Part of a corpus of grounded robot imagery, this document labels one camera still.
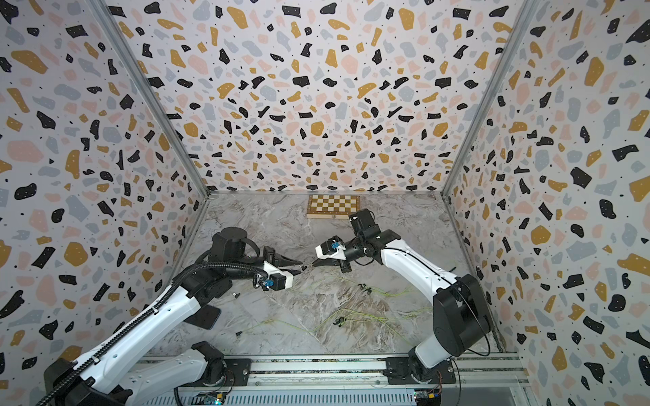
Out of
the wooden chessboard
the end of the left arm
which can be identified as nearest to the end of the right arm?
Answer: the end of the left arm

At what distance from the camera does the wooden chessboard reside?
1.13m

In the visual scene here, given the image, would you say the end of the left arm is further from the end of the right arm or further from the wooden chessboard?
the wooden chessboard

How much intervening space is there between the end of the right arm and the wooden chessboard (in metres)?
0.41

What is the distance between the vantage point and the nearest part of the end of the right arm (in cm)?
63
